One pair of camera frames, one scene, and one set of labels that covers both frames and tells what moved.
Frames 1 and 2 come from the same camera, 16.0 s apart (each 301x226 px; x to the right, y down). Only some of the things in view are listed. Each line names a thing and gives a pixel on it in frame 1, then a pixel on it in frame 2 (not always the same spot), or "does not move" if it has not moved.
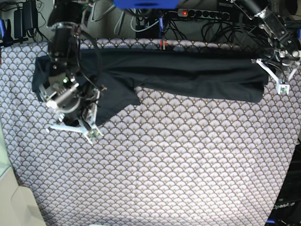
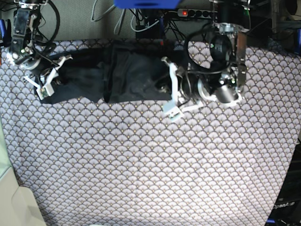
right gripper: (281, 58) -> (221, 88)
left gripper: (70, 97) -> (39, 66)
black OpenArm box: (287, 210) does not move
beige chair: (17, 208) does not move
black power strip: (202, 14) does not move
